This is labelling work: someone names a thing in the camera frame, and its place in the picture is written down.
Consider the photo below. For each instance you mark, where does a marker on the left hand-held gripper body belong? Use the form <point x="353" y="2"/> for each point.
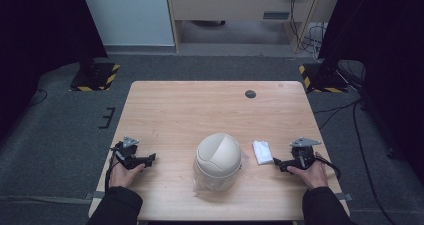
<point x="127" y="151"/>

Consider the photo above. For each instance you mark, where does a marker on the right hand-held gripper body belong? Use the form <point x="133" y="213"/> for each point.
<point x="304" y="153"/>

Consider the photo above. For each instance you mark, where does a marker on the person's left hand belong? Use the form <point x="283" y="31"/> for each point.
<point x="124" y="175"/>

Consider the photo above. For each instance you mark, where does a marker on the person's right hand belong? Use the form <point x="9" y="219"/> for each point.
<point x="311" y="176"/>

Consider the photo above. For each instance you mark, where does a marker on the white crumpled tissue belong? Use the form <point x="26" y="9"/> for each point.
<point x="262" y="151"/>

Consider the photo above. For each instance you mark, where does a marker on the grey tape strip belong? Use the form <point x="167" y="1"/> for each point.
<point x="95" y="195"/>
<point x="345" y="196"/>

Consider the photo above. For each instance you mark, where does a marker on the beige swing-lid trash can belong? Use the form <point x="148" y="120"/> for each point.
<point x="218" y="155"/>

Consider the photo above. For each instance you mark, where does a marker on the clear plastic bin liner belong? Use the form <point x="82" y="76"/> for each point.
<point x="208" y="185"/>

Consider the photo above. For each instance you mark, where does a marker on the dark round table grommet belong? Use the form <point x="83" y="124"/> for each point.
<point x="250" y="94"/>

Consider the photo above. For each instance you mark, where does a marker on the black yellow-striped stand base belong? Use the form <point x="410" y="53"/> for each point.
<point x="321" y="80"/>
<point x="95" y="76"/>

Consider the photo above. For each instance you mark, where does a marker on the black curtain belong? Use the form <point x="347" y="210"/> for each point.
<point x="383" y="51"/>
<point x="40" y="35"/>

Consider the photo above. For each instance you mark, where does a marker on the white panel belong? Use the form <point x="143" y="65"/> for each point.
<point x="128" y="15"/>

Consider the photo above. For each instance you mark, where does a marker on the light wooden desk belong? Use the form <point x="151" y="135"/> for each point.
<point x="233" y="5"/>

